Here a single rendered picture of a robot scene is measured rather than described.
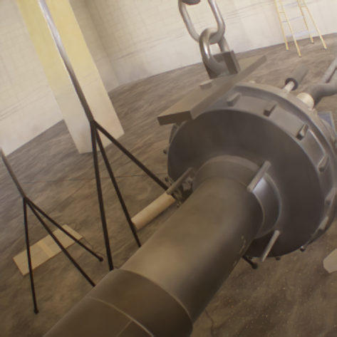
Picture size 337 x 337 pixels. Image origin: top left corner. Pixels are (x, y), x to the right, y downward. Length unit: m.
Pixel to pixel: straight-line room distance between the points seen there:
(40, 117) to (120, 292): 9.43
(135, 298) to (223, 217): 0.15
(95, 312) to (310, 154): 0.32
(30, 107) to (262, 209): 9.25
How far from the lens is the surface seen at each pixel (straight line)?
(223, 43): 0.58
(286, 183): 0.51
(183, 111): 0.44
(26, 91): 9.67
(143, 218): 2.62
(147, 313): 0.36
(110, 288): 0.38
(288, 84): 0.79
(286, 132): 0.49
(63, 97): 5.16
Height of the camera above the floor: 1.17
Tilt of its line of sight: 19 degrees down
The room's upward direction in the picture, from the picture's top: 23 degrees counter-clockwise
